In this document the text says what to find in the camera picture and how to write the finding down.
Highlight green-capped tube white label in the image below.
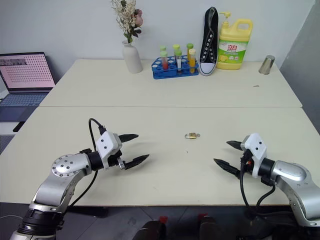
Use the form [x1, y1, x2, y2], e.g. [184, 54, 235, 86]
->
[174, 49, 183, 76]

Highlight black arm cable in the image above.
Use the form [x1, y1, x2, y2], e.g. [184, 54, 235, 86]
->
[239, 149, 277, 216]
[66, 117, 107, 209]

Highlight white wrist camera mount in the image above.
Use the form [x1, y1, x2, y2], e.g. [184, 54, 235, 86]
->
[243, 132, 268, 179]
[95, 131, 123, 169]

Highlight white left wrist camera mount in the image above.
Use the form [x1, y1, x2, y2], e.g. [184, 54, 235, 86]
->
[95, 131, 123, 169]

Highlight lime-capped test tube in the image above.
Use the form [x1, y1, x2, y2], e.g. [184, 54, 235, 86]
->
[172, 43, 181, 62]

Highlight white ceramic vase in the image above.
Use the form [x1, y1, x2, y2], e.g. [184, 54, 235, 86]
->
[121, 40, 144, 75]

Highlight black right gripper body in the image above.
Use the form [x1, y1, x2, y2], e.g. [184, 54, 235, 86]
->
[239, 140, 255, 176]

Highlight open laptop computer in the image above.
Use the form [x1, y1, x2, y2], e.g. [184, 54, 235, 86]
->
[0, 51, 57, 124]

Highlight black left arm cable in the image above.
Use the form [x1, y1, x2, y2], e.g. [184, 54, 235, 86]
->
[66, 117, 107, 209]

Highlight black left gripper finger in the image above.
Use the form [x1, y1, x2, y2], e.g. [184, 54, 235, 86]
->
[118, 133, 139, 143]
[122, 154, 150, 171]

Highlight dark rounded shape red top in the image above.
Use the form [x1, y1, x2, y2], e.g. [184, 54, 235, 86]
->
[196, 213, 219, 240]
[138, 215, 168, 240]

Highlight dried flower bouquet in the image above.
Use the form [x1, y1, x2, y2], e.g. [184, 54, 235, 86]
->
[109, 0, 144, 44]

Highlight blue test tube rack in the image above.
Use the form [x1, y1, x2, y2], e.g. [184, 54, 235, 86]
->
[151, 55, 200, 81]

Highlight yellow-capped tube orange liquid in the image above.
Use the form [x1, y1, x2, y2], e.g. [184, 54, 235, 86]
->
[187, 48, 197, 75]

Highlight thin white cable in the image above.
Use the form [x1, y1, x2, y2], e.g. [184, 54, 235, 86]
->
[0, 214, 24, 221]

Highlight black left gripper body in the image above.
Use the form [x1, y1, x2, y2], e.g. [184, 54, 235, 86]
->
[107, 133, 126, 171]

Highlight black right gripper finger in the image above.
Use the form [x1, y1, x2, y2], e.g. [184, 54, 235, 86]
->
[213, 157, 242, 179]
[226, 140, 243, 151]

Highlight yellow dish soap bottle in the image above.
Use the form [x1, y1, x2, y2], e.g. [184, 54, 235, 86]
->
[215, 10, 254, 71]

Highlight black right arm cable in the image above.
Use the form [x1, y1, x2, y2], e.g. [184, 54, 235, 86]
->
[239, 149, 277, 216]

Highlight silver metal cup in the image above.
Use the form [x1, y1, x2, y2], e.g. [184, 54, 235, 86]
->
[258, 54, 276, 76]

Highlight black canvas sneaker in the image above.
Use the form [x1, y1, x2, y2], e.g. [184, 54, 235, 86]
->
[198, 6, 221, 77]

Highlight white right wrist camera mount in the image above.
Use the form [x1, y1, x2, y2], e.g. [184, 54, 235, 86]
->
[243, 132, 268, 179]

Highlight green-capped tube red liquid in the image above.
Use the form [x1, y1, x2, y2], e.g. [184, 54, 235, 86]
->
[159, 51, 170, 72]

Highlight grey partition panel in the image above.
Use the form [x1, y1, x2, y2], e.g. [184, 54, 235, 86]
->
[279, 0, 320, 141]

